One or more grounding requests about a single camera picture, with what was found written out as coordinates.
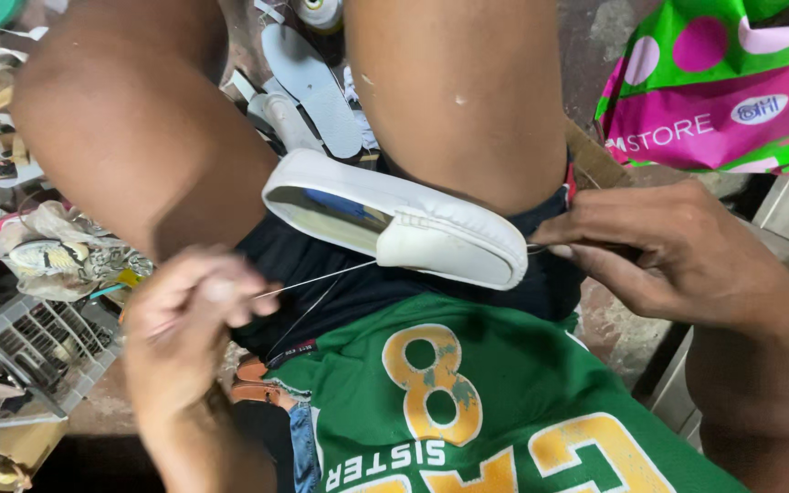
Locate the person's right hand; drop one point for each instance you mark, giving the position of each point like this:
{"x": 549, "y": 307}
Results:
{"x": 696, "y": 260}

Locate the person's left hand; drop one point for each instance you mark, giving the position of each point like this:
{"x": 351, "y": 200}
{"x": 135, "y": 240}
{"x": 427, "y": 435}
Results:
{"x": 175, "y": 328}

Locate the person's left fingers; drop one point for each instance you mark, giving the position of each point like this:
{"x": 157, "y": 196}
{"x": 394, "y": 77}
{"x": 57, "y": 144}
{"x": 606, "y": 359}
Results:
{"x": 233, "y": 291}

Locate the white stitching thread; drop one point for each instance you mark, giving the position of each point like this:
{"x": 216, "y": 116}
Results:
{"x": 319, "y": 277}

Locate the metal stitching awl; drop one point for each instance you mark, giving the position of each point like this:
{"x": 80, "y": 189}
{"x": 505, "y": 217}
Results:
{"x": 538, "y": 247}

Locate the brown leather shoe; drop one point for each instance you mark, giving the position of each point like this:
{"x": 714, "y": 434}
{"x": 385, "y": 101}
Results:
{"x": 257, "y": 390}

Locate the dark navy shorts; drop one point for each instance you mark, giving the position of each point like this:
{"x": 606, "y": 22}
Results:
{"x": 340, "y": 274}

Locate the blue denim cloth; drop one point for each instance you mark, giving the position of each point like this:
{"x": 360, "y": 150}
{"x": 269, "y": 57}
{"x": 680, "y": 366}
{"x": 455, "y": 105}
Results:
{"x": 304, "y": 452}

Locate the person's left leg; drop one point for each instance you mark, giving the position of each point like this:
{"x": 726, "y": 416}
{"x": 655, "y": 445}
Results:
{"x": 141, "y": 130}

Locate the person's leg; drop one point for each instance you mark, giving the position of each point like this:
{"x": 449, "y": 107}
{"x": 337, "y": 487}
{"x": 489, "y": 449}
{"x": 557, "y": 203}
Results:
{"x": 456, "y": 89}
{"x": 141, "y": 130}

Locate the sneaker in plastic bag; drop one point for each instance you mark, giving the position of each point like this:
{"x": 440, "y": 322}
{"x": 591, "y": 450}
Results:
{"x": 48, "y": 257}

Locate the grey plastic basket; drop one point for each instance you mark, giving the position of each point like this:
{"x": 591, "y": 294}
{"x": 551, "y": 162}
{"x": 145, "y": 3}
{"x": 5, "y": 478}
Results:
{"x": 38, "y": 349}

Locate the white loafer shoe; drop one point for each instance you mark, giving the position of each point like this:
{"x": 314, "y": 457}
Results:
{"x": 435, "y": 233}

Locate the pile of white shoe soles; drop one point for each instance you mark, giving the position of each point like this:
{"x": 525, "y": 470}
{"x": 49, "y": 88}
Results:
{"x": 312, "y": 96}

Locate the brown cardboard box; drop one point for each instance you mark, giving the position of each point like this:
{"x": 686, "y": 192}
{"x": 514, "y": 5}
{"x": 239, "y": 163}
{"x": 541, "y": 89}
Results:
{"x": 21, "y": 448}

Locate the white thread spool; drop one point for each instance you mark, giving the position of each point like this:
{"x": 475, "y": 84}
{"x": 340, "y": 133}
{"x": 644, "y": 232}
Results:
{"x": 320, "y": 14}

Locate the green printed jersey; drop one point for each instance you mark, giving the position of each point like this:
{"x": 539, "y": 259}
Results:
{"x": 504, "y": 411}

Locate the person's right leg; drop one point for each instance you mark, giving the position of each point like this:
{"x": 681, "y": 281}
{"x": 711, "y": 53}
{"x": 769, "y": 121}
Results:
{"x": 456, "y": 89}

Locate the brown cardboard piece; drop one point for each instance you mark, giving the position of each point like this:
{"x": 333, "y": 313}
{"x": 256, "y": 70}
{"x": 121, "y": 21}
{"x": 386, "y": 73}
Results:
{"x": 593, "y": 161}

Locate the pink and green shopping bag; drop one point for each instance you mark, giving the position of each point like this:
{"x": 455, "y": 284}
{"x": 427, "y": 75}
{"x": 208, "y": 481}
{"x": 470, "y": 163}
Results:
{"x": 723, "y": 96}

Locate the white cabinet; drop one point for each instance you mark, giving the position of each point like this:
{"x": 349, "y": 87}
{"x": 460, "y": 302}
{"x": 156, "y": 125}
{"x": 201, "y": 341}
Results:
{"x": 785, "y": 219}

